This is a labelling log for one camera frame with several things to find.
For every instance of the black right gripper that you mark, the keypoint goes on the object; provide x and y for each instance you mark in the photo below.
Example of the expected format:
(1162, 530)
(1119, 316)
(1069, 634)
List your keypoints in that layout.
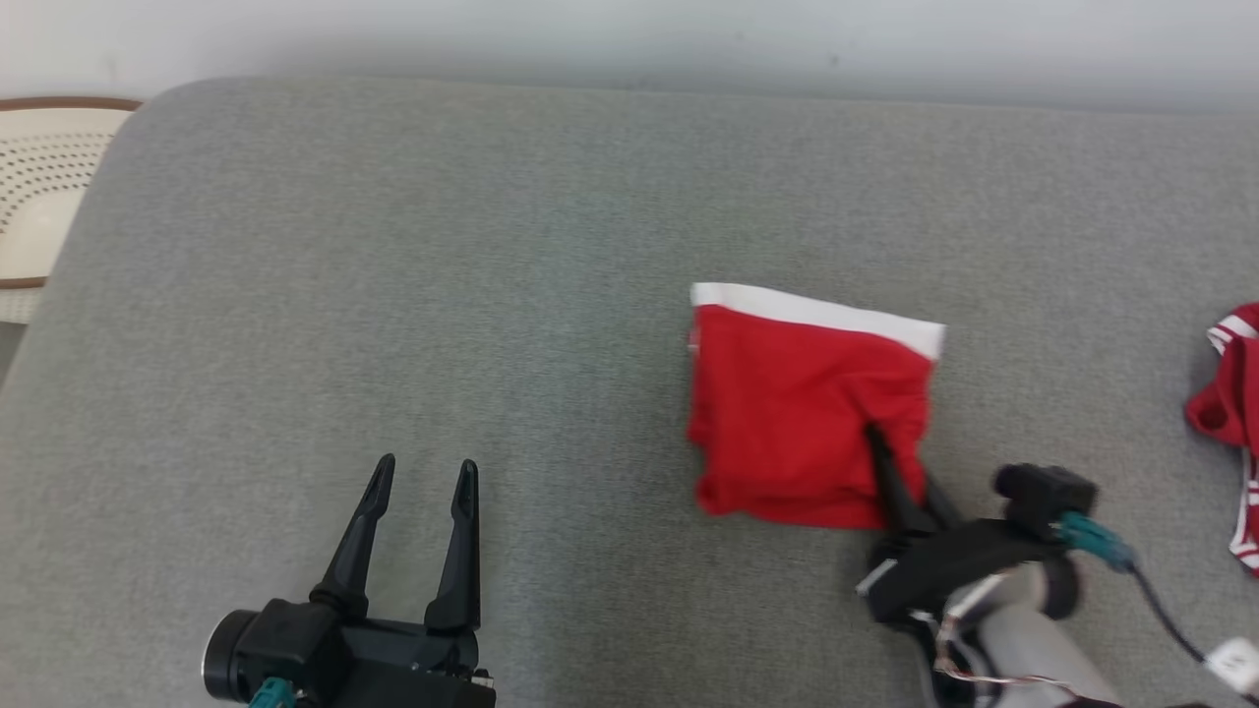
(954, 565)

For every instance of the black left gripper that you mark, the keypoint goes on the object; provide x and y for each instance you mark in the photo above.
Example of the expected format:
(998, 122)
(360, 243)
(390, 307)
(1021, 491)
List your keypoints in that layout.
(384, 669)

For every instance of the red shorts white trim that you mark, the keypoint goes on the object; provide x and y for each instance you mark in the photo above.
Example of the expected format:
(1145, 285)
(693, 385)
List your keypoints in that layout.
(787, 413)

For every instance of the red Bulls 23 jersey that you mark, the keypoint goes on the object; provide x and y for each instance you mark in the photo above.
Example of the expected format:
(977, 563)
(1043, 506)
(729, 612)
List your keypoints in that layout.
(1229, 403)

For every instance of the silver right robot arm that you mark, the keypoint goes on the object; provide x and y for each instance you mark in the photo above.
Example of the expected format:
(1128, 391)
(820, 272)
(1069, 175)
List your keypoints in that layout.
(1033, 649)

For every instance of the white perforated laundry basket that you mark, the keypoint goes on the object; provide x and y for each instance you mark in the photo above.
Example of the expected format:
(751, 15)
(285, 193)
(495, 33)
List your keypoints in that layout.
(49, 177)

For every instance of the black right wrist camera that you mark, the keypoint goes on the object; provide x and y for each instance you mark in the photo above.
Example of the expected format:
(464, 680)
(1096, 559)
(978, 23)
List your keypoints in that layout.
(1043, 492)

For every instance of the teal left camera connector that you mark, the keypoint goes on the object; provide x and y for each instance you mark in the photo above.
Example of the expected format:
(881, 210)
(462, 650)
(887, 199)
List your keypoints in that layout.
(270, 694)

